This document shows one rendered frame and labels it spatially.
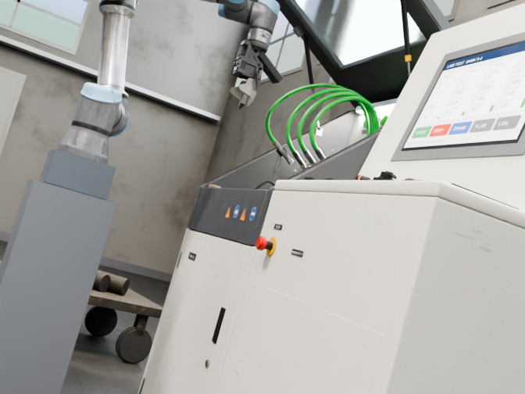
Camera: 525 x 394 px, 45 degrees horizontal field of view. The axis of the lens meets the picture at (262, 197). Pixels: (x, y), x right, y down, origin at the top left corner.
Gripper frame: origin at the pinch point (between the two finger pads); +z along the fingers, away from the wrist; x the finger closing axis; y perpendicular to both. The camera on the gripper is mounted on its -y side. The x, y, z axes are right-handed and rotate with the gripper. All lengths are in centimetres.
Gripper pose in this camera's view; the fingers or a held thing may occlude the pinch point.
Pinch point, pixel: (246, 105)
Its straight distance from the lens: 206.7
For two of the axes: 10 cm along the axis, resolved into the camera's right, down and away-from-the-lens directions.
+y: -8.8, -2.9, -3.8
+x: 3.8, 0.3, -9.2
